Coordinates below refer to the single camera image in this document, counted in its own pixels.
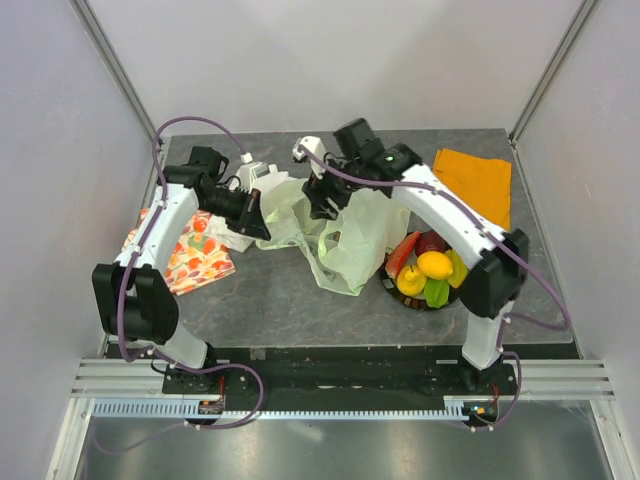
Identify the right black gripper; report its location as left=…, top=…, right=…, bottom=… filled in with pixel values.
left=302, top=151, right=364, bottom=222

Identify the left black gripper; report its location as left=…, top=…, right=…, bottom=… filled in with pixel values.
left=199, top=186, right=271, bottom=241

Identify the light green plastic bag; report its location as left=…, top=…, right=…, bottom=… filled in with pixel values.
left=256, top=179, right=410, bottom=296

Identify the orange red fake fruit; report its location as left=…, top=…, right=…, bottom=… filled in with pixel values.
left=385, top=231, right=421, bottom=279

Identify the dark red fake apple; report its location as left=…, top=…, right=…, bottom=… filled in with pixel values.
left=414, top=230, right=447, bottom=257

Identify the yellow fake fruit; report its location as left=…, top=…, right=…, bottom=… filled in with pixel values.
left=396, top=265, right=427, bottom=297

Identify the orange fake citrus fruit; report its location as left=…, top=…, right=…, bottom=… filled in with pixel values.
left=417, top=251, right=453, bottom=280

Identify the green fake fruit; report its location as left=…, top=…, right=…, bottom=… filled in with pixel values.
left=424, top=278, right=450, bottom=309

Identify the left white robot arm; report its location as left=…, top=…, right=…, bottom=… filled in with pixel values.
left=92, top=146, right=271, bottom=393

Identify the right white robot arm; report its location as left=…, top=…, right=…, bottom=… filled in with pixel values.
left=292, top=118, right=529, bottom=394

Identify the white crumpled cloth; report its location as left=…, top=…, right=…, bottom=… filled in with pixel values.
left=205, top=164, right=302, bottom=253

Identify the orange floral cloth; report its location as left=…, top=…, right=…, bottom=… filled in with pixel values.
left=132, top=210, right=236, bottom=296

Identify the dark rimmed ceramic plate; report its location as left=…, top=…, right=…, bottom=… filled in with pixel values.
left=377, top=250, right=459, bottom=311

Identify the orange folded cloth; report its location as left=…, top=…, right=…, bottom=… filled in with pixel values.
left=432, top=149, right=512, bottom=231

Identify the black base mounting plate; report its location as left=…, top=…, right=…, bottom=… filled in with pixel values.
left=151, top=345, right=517, bottom=399

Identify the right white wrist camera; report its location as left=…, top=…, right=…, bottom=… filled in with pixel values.
left=292, top=136, right=327, bottom=178

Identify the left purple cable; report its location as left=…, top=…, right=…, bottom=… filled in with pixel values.
left=89, top=115, right=266, bottom=454

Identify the purple cable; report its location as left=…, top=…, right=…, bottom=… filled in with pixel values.
left=89, top=115, right=266, bottom=454
left=294, top=144, right=572, bottom=434

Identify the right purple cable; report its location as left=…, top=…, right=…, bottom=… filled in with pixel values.
left=294, top=144, right=572, bottom=434

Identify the grey slotted cable duct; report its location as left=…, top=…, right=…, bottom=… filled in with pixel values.
left=93, top=398, right=500, bottom=421

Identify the left aluminium frame post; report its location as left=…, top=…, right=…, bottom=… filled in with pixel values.
left=69, top=0, right=156, bottom=140

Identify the aluminium frame post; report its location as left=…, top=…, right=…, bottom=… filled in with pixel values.
left=508, top=0, right=600, bottom=148
left=69, top=0, right=156, bottom=140

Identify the aluminium front rail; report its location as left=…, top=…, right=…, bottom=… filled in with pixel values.
left=72, top=359, right=615, bottom=400

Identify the right aluminium frame post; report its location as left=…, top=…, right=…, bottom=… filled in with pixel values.
left=508, top=0, right=600, bottom=148

